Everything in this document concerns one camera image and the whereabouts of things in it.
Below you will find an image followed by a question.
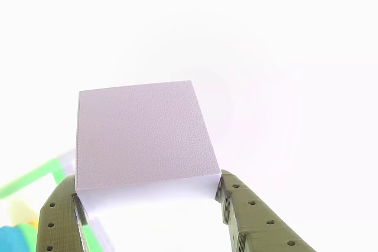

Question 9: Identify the small blue block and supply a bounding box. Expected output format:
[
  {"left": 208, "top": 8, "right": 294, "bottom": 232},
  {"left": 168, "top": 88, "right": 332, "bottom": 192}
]
[{"left": 0, "top": 224, "right": 30, "bottom": 252}]

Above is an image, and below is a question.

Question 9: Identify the large purple block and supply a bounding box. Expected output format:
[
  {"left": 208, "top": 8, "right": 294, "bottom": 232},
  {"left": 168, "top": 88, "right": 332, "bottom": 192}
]
[{"left": 74, "top": 80, "right": 223, "bottom": 215}]

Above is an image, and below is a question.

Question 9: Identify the orange block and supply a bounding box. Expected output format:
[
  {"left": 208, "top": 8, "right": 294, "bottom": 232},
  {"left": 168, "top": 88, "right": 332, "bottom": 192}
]
[{"left": 8, "top": 198, "right": 38, "bottom": 227}]

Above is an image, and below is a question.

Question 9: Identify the green square frame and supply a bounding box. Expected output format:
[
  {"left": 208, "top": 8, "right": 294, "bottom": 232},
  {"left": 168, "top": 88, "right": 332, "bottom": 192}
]
[{"left": 0, "top": 157, "right": 68, "bottom": 201}]

